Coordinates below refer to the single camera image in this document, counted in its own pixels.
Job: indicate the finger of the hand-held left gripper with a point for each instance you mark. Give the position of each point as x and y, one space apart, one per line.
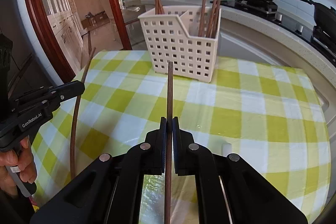
71 88

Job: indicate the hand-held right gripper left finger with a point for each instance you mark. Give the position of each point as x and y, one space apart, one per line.
164 140

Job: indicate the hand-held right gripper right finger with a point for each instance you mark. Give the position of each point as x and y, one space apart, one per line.
175 140

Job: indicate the white plastic utensil basket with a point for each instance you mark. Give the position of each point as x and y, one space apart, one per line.
178 50

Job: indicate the person's left hand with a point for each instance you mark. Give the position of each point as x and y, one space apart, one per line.
10 161

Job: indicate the white display cabinet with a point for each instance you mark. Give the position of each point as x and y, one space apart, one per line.
65 24

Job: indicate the cardboard box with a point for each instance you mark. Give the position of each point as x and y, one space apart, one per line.
97 18

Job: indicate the black gas stove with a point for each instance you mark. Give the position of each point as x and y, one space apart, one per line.
262 7

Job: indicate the black lidded pot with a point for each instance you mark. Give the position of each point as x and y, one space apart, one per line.
325 16

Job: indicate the red wooden door frame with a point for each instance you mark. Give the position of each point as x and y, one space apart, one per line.
39 16

